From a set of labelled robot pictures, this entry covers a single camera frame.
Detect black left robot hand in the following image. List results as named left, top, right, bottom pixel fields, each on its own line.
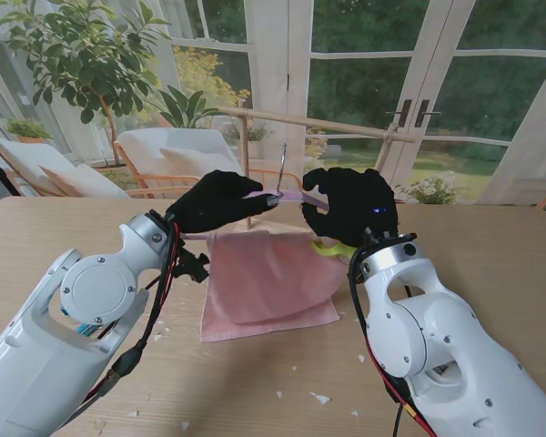
left=165, top=170, right=278, bottom=238

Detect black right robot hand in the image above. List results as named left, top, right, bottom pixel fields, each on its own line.
left=299, top=167, right=399, bottom=249

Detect green clothes peg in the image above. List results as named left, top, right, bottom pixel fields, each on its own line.
left=311, top=240, right=354, bottom=259

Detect pink clothes hanger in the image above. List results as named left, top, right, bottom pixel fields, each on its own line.
left=181, top=141, right=331, bottom=241

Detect pink square towel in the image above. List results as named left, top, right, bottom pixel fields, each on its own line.
left=199, top=229, right=347, bottom=344

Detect wooden drying rack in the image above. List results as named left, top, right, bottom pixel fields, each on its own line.
left=217, top=99, right=418, bottom=231

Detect printed garden room backdrop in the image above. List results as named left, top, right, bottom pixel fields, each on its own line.
left=0, top=0, right=546, bottom=215

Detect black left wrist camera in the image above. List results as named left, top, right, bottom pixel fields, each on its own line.
left=175, top=248, right=211, bottom=284

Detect black red left arm cables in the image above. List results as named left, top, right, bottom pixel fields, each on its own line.
left=70, top=218, right=187, bottom=427

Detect black red arm cables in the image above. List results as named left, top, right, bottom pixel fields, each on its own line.
left=347, top=245, right=438, bottom=437
left=70, top=218, right=187, bottom=427

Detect black red right arm cables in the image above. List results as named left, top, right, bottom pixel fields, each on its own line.
left=347, top=245, right=438, bottom=437

